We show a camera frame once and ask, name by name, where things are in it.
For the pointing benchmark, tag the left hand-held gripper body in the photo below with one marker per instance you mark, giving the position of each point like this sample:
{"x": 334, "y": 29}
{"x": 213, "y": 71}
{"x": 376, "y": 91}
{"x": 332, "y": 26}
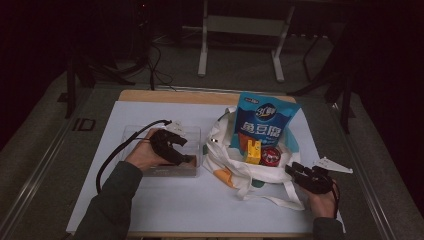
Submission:
{"x": 163, "y": 146}

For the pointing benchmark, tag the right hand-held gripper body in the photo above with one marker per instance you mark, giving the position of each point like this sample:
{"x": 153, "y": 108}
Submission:
{"x": 318, "y": 181}

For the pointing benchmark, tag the clear plastic container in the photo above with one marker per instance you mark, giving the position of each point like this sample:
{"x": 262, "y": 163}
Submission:
{"x": 195, "y": 143}

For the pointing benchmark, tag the red round tin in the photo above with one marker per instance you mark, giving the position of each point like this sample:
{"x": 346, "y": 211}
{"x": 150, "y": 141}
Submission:
{"x": 270, "y": 156}

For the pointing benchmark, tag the yellow drink carton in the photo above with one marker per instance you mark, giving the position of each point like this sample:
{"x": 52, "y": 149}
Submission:
{"x": 253, "y": 153}

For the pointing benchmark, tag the white tote bag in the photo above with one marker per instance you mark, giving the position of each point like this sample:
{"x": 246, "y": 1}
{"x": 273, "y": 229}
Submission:
{"x": 233, "y": 170}

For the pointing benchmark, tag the blue snack bag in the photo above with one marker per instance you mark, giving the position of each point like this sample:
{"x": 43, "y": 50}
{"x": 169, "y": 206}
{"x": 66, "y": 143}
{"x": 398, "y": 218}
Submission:
{"x": 266, "y": 113}

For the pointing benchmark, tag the person's left hand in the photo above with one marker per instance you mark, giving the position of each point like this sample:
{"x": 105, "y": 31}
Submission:
{"x": 145, "y": 155}

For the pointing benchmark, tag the person's right hand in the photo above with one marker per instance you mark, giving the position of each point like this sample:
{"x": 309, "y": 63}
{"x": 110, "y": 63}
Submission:
{"x": 323, "y": 205}

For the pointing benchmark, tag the black metal stand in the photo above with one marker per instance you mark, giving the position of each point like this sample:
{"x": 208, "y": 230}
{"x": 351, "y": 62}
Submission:
{"x": 346, "y": 100}

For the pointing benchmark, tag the black tripod stand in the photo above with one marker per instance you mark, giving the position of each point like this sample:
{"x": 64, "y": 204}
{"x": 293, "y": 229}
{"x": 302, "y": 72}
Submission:
{"x": 70, "y": 86}

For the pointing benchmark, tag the white metal stand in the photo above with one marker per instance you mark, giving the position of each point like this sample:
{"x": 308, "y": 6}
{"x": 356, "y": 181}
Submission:
{"x": 245, "y": 25}

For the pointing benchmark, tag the metal floor rail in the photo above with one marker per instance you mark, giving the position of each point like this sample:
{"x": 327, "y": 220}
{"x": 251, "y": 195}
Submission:
{"x": 363, "y": 173}
{"x": 33, "y": 181}

